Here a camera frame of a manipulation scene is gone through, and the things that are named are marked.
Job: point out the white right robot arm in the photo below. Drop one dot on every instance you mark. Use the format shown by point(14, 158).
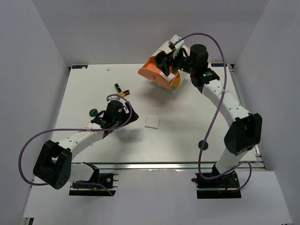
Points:
point(244, 127)

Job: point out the cream cylindrical drawer organizer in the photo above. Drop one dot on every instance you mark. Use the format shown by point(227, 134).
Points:
point(164, 47)

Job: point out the gold lipstick tube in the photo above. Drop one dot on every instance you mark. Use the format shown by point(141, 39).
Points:
point(124, 93)

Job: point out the orange top drawer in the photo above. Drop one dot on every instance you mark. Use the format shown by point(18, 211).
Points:
point(152, 73)

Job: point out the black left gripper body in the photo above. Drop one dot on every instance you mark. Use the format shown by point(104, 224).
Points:
point(123, 116)

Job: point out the blue right corner label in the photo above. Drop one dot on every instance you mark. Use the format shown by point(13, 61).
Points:
point(218, 65)

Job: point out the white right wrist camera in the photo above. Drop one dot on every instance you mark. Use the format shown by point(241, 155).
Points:
point(177, 43)

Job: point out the white compact with gold stripe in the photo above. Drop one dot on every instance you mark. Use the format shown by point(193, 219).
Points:
point(170, 77)

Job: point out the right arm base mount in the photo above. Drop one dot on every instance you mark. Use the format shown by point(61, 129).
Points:
point(224, 187)

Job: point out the white square compact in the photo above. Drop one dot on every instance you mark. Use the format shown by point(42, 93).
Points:
point(152, 121)

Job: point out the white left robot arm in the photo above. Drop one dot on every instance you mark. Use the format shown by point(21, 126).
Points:
point(55, 164)

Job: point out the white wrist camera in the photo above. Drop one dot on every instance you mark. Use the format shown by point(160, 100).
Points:
point(177, 43)
point(113, 97)

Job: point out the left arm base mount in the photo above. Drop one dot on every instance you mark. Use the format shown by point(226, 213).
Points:
point(88, 180)

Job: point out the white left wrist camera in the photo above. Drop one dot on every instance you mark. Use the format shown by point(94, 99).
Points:
point(113, 97)

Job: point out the yellow middle drawer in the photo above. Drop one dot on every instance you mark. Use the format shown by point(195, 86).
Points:
point(176, 83)

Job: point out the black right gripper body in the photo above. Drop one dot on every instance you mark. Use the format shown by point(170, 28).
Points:
point(180, 63)

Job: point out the blue corner label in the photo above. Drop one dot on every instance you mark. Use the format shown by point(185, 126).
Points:
point(79, 66)
point(218, 65)

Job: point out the dark green round disc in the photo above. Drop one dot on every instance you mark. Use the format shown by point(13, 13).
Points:
point(203, 146)

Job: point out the blue left corner label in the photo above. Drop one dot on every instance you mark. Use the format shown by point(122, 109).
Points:
point(79, 66)

